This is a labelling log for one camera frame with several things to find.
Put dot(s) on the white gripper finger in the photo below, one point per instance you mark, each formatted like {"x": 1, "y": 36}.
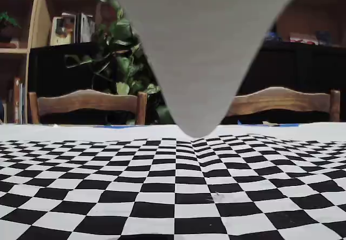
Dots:
{"x": 197, "y": 48}

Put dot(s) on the red white box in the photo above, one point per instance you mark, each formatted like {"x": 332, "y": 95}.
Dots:
{"x": 304, "y": 38}

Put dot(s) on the green leafy houseplant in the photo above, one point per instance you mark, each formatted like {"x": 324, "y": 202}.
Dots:
{"x": 124, "y": 48}

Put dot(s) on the starry night picture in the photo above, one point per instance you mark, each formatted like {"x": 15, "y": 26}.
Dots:
{"x": 271, "y": 36}

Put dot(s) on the brown wooden chair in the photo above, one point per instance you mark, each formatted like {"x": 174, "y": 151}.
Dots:
{"x": 283, "y": 99}
{"x": 89, "y": 100}

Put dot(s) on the dark cabinet insert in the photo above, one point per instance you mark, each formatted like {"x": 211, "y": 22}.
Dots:
{"x": 54, "y": 69}
{"x": 297, "y": 67}

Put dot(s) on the blue tape strip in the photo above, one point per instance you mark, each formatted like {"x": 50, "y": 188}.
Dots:
{"x": 286, "y": 125}
{"x": 120, "y": 126}

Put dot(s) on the white book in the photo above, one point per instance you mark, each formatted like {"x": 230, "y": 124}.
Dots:
{"x": 86, "y": 29}

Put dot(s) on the book with photo cover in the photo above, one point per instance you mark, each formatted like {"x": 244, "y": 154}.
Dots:
{"x": 62, "y": 32}

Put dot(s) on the black white checkerboard sheet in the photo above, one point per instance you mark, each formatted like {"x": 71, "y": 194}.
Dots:
{"x": 173, "y": 191}

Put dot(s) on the light wooden bookshelf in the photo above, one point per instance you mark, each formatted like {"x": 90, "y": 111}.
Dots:
{"x": 35, "y": 21}

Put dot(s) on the light blue book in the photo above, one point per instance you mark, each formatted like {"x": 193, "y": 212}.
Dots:
{"x": 23, "y": 105}

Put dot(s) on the brown flat base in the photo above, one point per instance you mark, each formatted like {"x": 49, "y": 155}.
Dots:
{"x": 9, "y": 45}

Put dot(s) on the orange book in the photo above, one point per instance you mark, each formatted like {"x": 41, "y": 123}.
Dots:
{"x": 16, "y": 102}

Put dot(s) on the small bonsai model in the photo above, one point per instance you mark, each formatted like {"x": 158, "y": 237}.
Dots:
{"x": 6, "y": 26}

